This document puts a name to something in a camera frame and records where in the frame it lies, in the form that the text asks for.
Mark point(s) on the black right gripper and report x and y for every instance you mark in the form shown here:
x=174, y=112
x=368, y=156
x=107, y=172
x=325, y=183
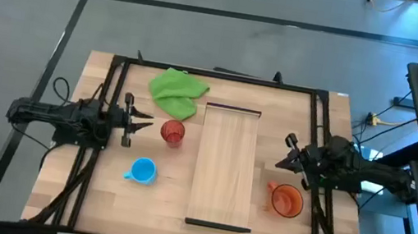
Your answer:
x=304, y=160

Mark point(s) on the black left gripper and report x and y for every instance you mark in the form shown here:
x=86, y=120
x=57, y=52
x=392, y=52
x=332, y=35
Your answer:
x=126, y=121

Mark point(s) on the orange translucent mug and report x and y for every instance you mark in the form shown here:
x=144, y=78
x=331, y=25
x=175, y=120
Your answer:
x=285, y=200

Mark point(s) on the blue plastic mug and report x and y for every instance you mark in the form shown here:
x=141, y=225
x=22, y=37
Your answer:
x=142, y=171

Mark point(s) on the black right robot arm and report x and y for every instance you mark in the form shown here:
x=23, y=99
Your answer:
x=367, y=169

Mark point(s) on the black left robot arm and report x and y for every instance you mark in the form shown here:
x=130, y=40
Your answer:
x=64, y=114

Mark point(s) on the wooden shelf board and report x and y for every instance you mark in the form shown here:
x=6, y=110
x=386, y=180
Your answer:
x=225, y=165

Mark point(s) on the red translucent plastic cup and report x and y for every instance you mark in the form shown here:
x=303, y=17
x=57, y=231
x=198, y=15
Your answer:
x=172, y=132

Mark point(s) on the green cloth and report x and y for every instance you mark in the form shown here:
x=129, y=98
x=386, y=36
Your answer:
x=177, y=93

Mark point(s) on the yellow power plug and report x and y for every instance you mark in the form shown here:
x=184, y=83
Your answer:
x=372, y=118

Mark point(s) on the black aluminium table frame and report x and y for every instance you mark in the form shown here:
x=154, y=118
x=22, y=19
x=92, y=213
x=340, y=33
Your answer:
x=318, y=121

